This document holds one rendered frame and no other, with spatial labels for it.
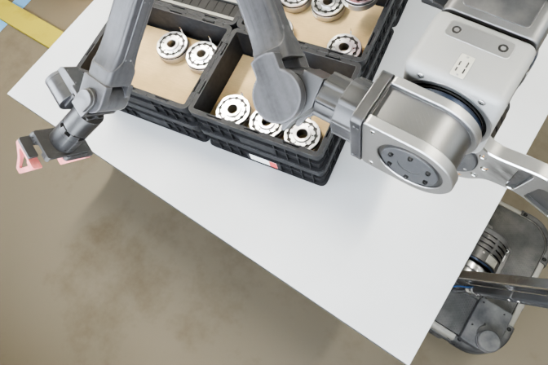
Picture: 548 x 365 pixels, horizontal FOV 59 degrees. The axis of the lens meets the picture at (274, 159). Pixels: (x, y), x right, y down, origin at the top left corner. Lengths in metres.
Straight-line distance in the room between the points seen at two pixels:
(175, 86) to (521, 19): 1.08
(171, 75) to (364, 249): 0.78
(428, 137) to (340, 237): 0.82
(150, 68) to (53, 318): 1.28
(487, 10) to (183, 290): 1.78
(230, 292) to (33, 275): 0.93
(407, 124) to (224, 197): 0.94
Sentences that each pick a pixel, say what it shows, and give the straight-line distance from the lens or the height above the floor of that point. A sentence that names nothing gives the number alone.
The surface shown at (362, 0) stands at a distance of 1.47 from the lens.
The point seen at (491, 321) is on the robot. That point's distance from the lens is 1.83.
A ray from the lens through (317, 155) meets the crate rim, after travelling 1.23.
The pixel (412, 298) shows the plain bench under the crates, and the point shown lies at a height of 0.70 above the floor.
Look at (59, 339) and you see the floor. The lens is 2.41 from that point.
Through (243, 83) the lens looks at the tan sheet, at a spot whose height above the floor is 0.83.
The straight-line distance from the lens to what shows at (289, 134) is 1.35.
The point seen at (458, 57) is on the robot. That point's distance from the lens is 0.65.
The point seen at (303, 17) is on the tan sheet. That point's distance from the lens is 1.60.
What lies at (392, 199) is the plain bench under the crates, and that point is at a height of 0.70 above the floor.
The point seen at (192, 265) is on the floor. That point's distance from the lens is 2.21.
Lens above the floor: 2.05
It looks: 65 degrees down
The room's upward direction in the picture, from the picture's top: 21 degrees counter-clockwise
